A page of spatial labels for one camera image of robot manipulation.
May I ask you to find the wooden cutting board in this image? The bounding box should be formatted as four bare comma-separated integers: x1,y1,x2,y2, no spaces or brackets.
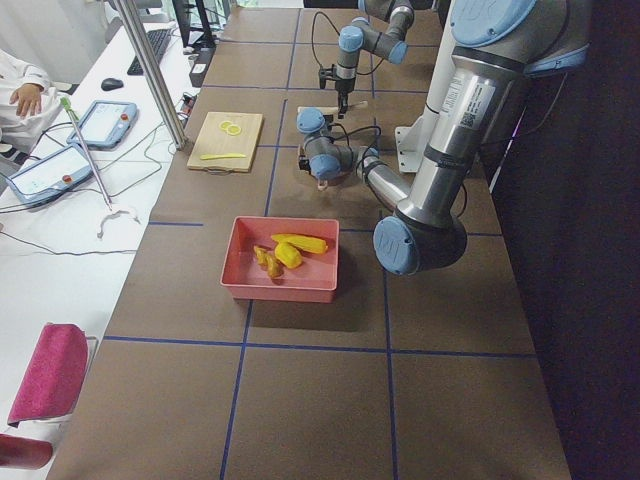
187,112,263,173

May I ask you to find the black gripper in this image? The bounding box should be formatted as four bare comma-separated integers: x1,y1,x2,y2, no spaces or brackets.
298,145,311,174
318,64,357,119

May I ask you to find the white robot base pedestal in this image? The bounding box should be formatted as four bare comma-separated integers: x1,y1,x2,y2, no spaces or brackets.
394,1,456,173

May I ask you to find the teach pendant near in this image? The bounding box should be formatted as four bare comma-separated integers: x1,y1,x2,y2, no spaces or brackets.
7,145,92,206

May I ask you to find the aluminium frame post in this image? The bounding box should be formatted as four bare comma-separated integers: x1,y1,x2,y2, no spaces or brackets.
114,0,188,151

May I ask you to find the yellow plastic knife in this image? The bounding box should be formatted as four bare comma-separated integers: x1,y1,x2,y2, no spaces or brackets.
199,152,247,161

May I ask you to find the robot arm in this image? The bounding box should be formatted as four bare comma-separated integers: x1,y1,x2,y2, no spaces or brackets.
296,1,592,275
318,0,415,119

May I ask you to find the black box with label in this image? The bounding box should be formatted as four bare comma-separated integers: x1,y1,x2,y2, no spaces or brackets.
189,54,211,88

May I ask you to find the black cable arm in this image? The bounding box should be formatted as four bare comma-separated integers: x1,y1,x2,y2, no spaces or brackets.
309,10,376,79

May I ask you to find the metal rod with green tip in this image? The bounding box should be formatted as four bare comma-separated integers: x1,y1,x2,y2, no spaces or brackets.
60,96,113,211

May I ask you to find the pink cloth on chair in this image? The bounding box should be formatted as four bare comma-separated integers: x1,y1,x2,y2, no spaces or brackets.
7,323,90,427

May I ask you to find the person hand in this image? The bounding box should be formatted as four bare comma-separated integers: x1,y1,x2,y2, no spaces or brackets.
10,83,43,118

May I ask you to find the yellow toy corn cob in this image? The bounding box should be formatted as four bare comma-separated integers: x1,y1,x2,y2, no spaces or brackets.
271,233,329,254

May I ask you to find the black computer mouse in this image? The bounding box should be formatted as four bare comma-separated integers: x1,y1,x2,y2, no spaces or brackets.
101,78,124,92

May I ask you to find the teach pendant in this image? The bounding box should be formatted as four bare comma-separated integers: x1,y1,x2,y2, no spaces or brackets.
71,100,138,150
7,145,92,206

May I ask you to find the black keyboard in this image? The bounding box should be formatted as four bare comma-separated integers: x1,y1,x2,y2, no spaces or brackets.
127,29,172,76

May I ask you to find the pink plastic bin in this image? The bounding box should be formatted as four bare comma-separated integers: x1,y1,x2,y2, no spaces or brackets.
221,216,339,303

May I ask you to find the toy ginger root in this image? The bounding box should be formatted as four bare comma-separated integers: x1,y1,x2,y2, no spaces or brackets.
253,245,284,279

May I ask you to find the teach pendant far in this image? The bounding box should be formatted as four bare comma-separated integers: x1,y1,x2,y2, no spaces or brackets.
71,100,138,150

